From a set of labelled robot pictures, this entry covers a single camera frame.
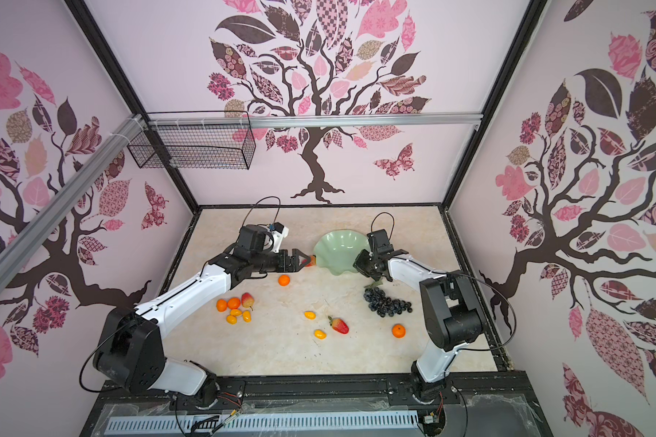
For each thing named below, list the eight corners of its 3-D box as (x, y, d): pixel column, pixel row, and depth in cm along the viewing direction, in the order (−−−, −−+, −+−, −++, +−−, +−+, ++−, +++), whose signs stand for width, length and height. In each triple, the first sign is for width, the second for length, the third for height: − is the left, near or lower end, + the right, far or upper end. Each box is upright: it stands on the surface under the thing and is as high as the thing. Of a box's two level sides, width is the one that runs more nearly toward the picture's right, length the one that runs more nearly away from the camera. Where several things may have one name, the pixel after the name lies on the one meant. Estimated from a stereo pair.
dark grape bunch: (358, 305, 92) (359, 300, 88) (367, 288, 96) (368, 282, 93) (404, 327, 87) (407, 322, 84) (411, 308, 91) (414, 302, 88)
